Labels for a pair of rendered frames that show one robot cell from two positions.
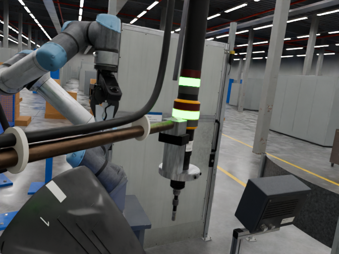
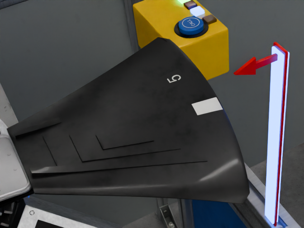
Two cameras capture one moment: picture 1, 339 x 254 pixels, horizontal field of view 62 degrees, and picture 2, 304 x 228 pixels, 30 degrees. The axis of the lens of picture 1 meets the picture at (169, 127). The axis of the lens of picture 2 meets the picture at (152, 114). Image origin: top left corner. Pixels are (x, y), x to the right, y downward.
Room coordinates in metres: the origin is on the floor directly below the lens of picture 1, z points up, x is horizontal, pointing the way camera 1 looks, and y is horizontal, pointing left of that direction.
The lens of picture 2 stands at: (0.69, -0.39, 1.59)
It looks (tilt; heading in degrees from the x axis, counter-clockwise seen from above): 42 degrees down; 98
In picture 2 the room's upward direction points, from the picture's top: 8 degrees counter-clockwise
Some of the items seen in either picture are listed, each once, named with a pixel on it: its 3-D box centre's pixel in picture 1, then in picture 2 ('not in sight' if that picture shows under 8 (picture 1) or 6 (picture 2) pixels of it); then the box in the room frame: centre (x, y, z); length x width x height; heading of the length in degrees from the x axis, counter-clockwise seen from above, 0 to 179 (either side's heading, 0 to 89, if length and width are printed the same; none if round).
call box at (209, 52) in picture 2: not in sight; (180, 40); (0.64, 0.41, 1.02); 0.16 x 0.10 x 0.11; 119
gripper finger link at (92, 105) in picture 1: (97, 104); not in sight; (0.89, 0.23, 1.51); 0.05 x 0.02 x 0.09; 120
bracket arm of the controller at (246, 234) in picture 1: (257, 229); not in sight; (1.08, -0.40, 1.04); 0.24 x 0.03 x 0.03; 119
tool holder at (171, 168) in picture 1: (179, 147); not in sight; (0.45, -0.02, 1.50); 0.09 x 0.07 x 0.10; 154
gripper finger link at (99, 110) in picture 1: (97, 116); not in sight; (0.92, 0.24, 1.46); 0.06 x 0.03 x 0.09; 30
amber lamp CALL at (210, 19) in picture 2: not in sight; (209, 19); (0.69, 0.38, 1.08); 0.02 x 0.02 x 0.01; 29
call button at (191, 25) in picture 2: not in sight; (191, 26); (0.66, 0.37, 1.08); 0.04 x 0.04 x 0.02
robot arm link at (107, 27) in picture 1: (107, 34); not in sight; (0.92, 0.23, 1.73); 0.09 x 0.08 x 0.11; 70
